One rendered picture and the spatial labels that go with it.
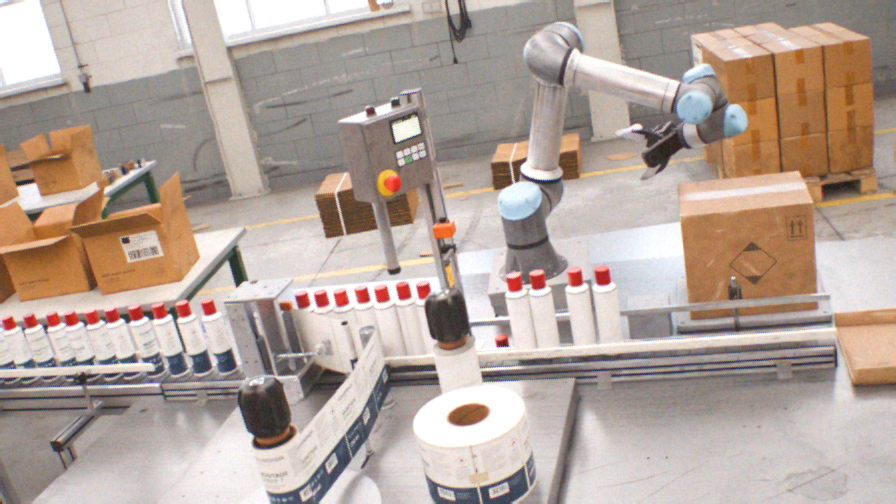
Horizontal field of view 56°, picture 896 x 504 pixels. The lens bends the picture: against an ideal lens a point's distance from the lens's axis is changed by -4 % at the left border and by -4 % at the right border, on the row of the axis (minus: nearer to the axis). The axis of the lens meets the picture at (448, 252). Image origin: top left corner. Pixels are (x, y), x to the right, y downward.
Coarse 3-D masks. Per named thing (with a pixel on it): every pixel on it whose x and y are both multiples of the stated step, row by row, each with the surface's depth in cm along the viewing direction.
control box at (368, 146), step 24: (360, 120) 192; (384, 120) 193; (360, 144) 193; (384, 144) 194; (408, 144) 198; (360, 168) 196; (384, 168) 195; (408, 168) 199; (360, 192) 200; (384, 192) 196
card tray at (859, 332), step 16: (848, 320) 194; (864, 320) 193; (880, 320) 192; (848, 336) 190; (864, 336) 189; (880, 336) 187; (848, 352) 184; (864, 352) 182; (880, 352) 181; (848, 368) 178; (864, 368) 170; (880, 368) 170; (864, 384) 172
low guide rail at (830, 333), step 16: (720, 336) 186; (736, 336) 184; (752, 336) 183; (768, 336) 182; (784, 336) 181; (800, 336) 180; (816, 336) 179; (832, 336) 179; (480, 352) 201; (496, 352) 200; (512, 352) 198; (528, 352) 197; (544, 352) 196; (560, 352) 195; (576, 352) 194; (592, 352) 194; (608, 352) 193; (624, 352) 192
